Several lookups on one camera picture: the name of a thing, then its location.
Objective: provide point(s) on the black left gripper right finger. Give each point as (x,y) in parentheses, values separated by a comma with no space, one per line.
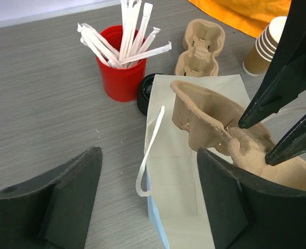
(247,211)

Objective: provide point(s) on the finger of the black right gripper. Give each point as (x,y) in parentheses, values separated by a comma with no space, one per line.
(285,78)
(292,144)

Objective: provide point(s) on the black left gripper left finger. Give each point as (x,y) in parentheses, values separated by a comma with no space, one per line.
(52,210)

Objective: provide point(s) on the light blue paper bag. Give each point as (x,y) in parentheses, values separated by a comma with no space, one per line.
(169,175)

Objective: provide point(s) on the cardboard cup carrier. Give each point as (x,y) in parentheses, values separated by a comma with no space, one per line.
(211,120)

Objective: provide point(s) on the stack of paper cups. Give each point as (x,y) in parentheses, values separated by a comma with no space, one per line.
(263,51)

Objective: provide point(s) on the orange Mickey Mouse cloth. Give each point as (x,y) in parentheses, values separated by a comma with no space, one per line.
(247,16)

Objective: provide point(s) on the stack of cardboard cup carriers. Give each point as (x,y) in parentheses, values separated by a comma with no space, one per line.
(203,42)

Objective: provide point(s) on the red straw holder cup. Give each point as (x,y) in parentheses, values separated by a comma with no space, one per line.
(120,84)

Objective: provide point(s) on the stack of black lids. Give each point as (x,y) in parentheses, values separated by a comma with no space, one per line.
(144,91)

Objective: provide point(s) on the bundle of wrapped white straws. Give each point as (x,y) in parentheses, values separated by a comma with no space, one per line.
(135,17)

